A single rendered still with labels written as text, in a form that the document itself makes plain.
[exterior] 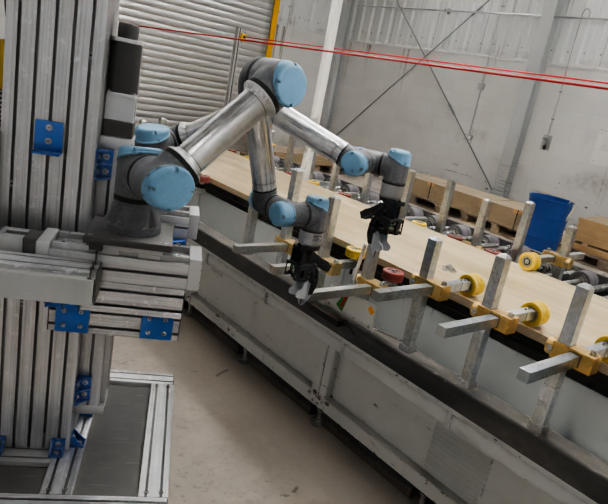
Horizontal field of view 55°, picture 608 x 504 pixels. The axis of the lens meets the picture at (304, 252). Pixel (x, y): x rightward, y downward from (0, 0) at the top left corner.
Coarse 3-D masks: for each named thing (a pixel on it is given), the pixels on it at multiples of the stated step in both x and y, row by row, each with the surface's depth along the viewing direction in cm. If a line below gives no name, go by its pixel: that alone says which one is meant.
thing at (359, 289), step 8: (320, 288) 199; (328, 288) 200; (336, 288) 202; (344, 288) 204; (352, 288) 205; (360, 288) 208; (368, 288) 211; (312, 296) 194; (320, 296) 196; (328, 296) 199; (336, 296) 201; (344, 296) 204
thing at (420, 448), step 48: (240, 240) 314; (240, 288) 322; (240, 336) 318; (288, 336) 292; (432, 336) 220; (288, 384) 292; (336, 384) 266; (384, 384) 244; (480, 384) 205; (528, 384) 191; (576, 384) 179; (336, 432) 266; (384, 432) 245; (432, 432) 226; (576, 432) 180; (432, 480) 225; (480, 480) 210
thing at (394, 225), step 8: (384, 200) 189; (392, 200) 188; (400, 200) 190; (384, 208) 191; (392, 208) 188; (400, 208) 188; (376, 216) 192; (384, 216) 191; (392, 216) 188; (376, 224) 192; (384, 224) 189; (392, 224) 190; (400, 224) 191; (384, 232) 189; (392, 232) 191; (400, 232) 193
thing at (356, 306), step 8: (352, 296) 220; (328, 304) 230; (352, 304) 220; (360, 304) 217; (368, 304) 213; (344, 312) 223; (352, 312) 220; (360, 312) 217; (368, 312) 214; (376, 312) 211; (360, 320) 217; (368, 320) 214; (368, 328) 214
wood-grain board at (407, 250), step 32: (224, 160) 399; (320, 192) 351; (352, 224) 284; (416, 224) 313; (384, 256) 238; (416, 256) 248; (448, 256) 259; (480, 256) 270; (512, 288) 229; (544, 288) 238
